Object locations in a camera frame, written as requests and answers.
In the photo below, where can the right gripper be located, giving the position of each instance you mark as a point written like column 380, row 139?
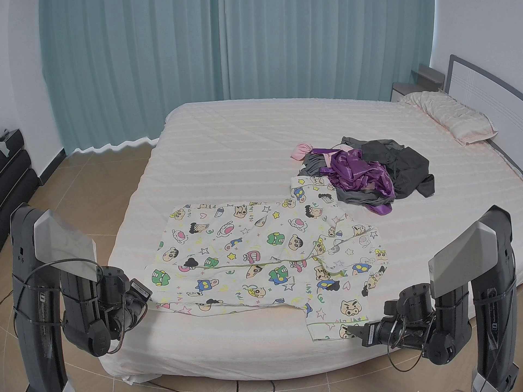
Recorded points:
column 378, row 333

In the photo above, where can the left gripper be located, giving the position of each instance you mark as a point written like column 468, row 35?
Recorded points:
column 137, row 304

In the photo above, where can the white printed pyjama top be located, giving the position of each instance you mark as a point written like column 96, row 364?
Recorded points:
column 253, row 251

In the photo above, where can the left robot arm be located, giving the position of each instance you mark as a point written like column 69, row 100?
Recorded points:
column 77, row 300

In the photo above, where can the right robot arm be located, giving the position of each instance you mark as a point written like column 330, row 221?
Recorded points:
column 482, row 268

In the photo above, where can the pile of clothes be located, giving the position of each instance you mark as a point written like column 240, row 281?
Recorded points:
column 367, row 174

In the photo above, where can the bed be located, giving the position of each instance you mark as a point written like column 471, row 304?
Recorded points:
column 245, row 149

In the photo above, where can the small grey white clothes pile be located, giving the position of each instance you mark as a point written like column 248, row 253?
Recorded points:
column 5, row 143

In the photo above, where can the black chest of drawers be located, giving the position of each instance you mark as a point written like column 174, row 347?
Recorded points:
column 18, row 178

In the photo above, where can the cream pillow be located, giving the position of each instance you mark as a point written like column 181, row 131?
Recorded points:
column 453, row 119

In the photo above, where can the blue-green curtain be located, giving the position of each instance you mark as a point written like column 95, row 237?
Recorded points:
column 135, row 59
column 327, row 35

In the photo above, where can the grey white bedside table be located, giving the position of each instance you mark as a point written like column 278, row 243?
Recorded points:
column 421, row 84

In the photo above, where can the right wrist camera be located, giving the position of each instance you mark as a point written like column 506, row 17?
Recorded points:
column 393, row 309

